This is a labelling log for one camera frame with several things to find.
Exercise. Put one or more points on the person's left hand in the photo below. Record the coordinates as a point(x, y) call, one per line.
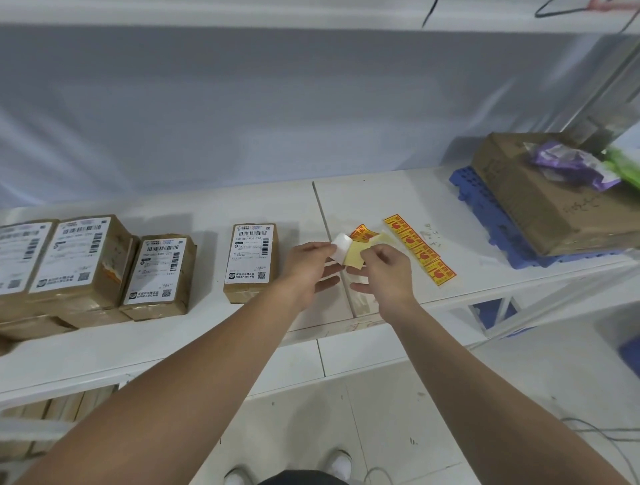
point(305, 272)

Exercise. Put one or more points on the person's right hand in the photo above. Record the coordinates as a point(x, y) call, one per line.
point(390, 280)

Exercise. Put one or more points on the yellow red sticker strip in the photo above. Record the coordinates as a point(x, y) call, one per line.
point(420, 250)
point(356, 252)

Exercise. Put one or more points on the white metal shelf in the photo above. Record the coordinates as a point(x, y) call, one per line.
point(200, 325)

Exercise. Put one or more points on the stack of labelled brown parcels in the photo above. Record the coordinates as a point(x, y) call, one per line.
point(75, 255)

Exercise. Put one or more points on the person's right forearm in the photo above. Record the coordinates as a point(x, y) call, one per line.
point(490, 399)

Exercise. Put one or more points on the person's left forearm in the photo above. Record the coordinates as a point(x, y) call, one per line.
point(175, 399)

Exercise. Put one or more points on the person's right white shoe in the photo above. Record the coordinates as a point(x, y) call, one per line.
point(340, 460)

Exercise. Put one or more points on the person's white shoe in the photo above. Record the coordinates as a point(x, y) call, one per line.
point(236, 475)
point(340, 460)

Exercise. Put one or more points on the person's dark clothing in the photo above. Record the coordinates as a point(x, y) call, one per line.
point(300, 478)

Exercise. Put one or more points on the person's left white shoe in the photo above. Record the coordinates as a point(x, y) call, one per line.
point(236, 475)

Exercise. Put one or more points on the blue plastic crate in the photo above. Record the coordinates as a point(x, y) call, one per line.
point(500, 307)

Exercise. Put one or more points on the blue plastic pallet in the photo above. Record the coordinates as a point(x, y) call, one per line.
point(480, 200)

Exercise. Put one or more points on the large brown carton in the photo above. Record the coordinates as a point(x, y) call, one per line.
point(540, 210)

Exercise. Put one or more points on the purple plastic packet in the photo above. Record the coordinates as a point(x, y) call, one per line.
point(565, 160)

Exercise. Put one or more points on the blue plastic bin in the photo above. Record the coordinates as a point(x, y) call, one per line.
point(631, 355)

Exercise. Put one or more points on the green plastic packet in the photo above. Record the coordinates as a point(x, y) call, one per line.
point(625, 165)

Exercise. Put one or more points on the row of flat brown cartons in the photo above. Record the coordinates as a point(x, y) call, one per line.
point(65, 407)

